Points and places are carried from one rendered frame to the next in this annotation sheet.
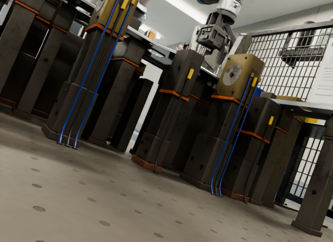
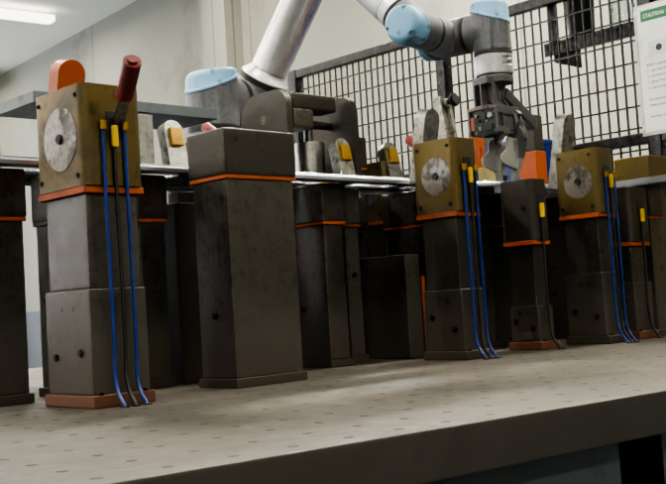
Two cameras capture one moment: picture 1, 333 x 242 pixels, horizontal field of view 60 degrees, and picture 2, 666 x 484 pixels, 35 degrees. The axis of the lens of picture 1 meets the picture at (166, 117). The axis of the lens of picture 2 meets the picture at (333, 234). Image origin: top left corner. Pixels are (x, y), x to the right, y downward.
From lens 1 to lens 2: 1.25 m
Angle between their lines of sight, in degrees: 13
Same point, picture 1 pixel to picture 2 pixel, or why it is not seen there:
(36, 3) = (340, 212)
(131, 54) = not seen: hidden behind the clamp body
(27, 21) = (338, 239)
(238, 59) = (577, 159)
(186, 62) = (531, 197)
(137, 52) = not seen: hidden behind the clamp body
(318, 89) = (652, 105)
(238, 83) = (595, 191)
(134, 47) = not seen: hidden behind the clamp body
